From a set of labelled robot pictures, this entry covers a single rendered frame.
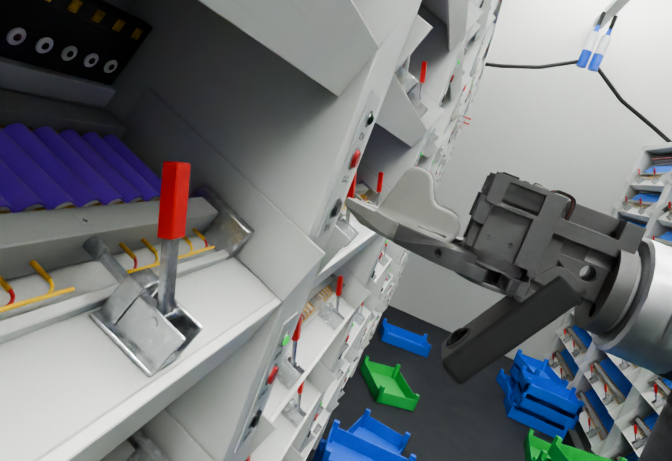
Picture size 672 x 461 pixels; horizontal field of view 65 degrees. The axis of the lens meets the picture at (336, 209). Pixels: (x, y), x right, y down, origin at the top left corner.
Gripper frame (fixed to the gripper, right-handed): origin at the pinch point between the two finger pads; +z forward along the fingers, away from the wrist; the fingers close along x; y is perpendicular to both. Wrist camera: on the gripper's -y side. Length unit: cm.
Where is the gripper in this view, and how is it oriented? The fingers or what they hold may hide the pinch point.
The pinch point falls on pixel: (357, 214)
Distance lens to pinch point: 43.5
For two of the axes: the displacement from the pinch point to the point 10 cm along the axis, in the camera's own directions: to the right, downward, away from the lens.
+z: -9.1, -3.8, 1.8
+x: -2.2, 0.6, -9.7
